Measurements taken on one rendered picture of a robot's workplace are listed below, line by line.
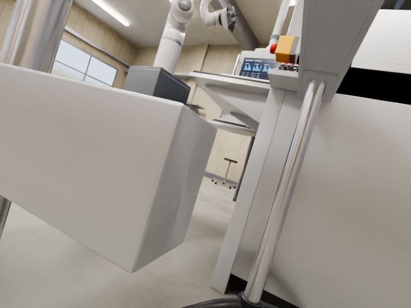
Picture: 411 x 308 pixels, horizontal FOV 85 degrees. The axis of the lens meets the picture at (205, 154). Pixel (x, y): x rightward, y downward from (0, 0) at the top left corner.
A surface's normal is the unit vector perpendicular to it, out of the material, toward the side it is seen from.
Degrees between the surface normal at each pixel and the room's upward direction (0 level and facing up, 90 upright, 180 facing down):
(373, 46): 90
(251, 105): 90
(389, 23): 90
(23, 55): 90
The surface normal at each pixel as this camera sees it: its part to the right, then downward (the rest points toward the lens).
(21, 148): -0.35, -0.11
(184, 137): 0.89, 0.27
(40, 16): 0.62, 0.19
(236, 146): -0.54, -0.16
